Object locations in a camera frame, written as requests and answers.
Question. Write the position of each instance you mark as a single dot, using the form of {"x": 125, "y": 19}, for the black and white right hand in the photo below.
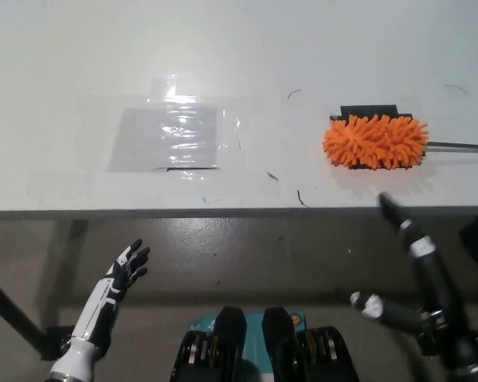
{"x": 434, "y": 286}

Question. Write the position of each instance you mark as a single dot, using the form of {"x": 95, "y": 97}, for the white and black left hand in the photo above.
{"x": 103, "y": 302}

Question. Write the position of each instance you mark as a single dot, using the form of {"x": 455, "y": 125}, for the orange microfibre extendable duster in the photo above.
{"x": 374, "y": 141}

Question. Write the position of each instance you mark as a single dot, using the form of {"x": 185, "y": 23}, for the black diagonal desk leg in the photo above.
{"x": 12, "y": 306}

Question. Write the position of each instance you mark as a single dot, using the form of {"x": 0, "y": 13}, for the clear plastic sheet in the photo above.
{"x": 143, "y": 139}

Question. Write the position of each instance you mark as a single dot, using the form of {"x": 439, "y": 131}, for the black tape patch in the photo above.
{"x": 366, "y": 109}

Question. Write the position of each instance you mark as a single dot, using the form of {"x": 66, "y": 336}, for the clear plastic film cover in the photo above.
{"x": 243, "y": 131}

